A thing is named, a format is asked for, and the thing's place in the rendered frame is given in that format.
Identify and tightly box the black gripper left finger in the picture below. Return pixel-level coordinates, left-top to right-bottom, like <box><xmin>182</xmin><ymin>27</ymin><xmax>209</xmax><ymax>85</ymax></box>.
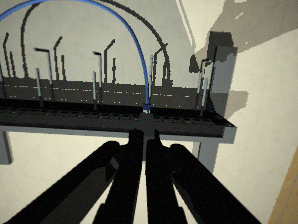
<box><xmin>3</xmin><ymin>113</ymin><xmax>147</xmax><ymax>224</ymax></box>

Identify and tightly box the blue patch cord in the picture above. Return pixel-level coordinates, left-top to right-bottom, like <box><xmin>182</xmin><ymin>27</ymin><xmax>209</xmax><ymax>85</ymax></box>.
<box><xmin>0</xmin><ymin>0</ymin><xmax>149</xmax><ymax>104</ymax></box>

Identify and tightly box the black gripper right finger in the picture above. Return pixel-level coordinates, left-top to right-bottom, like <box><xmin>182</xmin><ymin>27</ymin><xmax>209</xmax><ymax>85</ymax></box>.
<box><xmin>144</xmin><ymin>113</ymin><xmax>262</xmax><ymax>224</ymax></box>

